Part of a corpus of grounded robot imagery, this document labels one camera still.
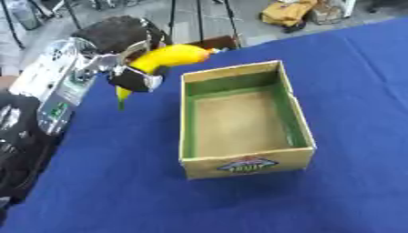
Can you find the brown wooden box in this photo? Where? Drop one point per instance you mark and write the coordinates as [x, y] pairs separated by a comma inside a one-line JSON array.
[[215, 42]]

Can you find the tan cardboard box green inside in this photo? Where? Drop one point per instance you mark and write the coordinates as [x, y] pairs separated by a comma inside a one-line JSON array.
[[241, 121]]

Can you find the yellow bag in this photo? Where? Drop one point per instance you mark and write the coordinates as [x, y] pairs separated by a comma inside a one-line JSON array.
[[287, 12]]

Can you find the yellow toy banana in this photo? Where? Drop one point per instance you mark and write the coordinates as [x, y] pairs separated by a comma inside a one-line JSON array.
[[167, 56]]

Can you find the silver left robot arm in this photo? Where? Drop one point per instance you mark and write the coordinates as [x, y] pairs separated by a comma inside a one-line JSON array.
[[50, 91]]

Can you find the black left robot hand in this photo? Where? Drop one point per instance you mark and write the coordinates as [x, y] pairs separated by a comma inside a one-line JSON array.
[[114, 32]]

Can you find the black tripod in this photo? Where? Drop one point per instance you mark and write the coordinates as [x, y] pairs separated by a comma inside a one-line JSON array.
[[199, 18]]

